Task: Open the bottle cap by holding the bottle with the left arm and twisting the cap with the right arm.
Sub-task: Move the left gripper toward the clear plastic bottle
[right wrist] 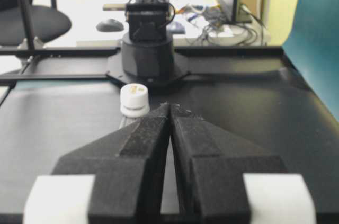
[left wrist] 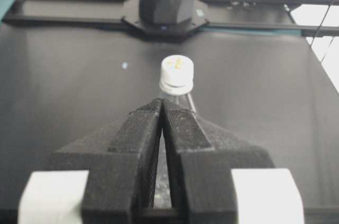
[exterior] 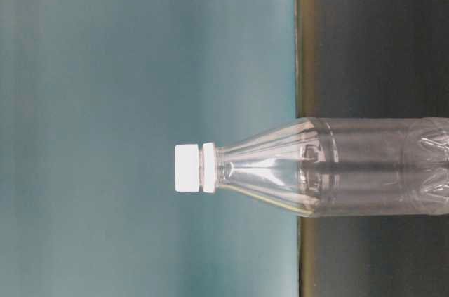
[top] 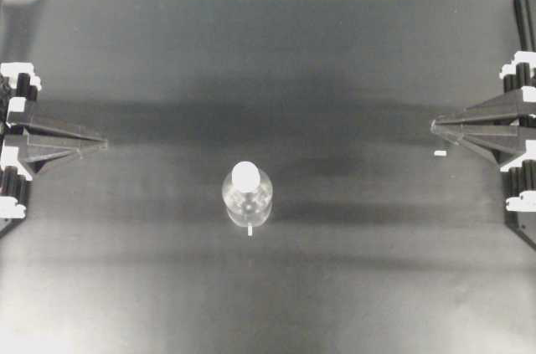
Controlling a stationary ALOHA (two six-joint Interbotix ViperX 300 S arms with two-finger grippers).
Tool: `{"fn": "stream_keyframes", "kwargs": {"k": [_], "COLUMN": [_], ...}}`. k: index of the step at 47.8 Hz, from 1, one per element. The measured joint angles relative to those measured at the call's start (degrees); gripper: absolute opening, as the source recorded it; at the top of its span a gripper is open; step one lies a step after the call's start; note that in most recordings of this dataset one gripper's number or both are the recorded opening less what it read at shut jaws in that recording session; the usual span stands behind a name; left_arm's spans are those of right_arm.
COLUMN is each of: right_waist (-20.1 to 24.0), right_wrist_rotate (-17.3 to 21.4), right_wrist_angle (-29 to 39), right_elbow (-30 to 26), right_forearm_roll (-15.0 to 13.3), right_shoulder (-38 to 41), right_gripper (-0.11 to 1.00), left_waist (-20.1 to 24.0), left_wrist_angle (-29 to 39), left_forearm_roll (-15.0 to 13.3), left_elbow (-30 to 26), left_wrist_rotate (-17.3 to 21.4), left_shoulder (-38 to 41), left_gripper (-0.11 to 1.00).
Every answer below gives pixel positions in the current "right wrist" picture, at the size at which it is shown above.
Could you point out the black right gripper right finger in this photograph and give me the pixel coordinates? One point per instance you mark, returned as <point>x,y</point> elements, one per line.
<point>228,179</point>

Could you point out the white bottle cap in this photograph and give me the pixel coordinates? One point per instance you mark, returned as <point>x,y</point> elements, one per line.
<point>134,100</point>

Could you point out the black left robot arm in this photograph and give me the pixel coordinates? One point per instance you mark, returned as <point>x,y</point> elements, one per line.
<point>147,53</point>

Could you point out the black computer mouse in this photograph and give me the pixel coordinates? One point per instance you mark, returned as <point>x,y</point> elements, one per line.
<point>110,25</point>

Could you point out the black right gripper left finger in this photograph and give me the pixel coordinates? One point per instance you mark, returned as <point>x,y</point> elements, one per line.
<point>115,179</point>

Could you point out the black office chair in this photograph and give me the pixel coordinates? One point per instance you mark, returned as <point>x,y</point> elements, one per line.
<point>22,20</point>

